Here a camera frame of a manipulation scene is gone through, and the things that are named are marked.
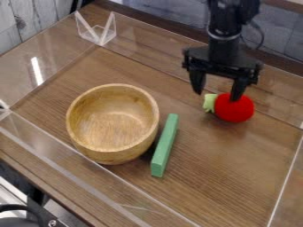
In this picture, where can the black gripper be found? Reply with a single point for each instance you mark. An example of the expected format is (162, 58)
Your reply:
(241, 65)

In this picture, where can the red plush strawberry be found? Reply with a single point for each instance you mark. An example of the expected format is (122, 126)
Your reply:
(233, 111)

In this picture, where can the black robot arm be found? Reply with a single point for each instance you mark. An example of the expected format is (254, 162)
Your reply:
(229, 16)

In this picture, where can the wooden bowl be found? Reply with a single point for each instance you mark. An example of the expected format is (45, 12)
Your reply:
(113, 122)

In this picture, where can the green rectangular block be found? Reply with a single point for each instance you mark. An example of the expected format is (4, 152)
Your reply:
(165, 146)

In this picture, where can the clear acrylic tray wall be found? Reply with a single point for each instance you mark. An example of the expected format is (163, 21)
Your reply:
(234, 174)

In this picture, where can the black clamp bracket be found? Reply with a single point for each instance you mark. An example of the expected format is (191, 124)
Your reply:
(42, 213)

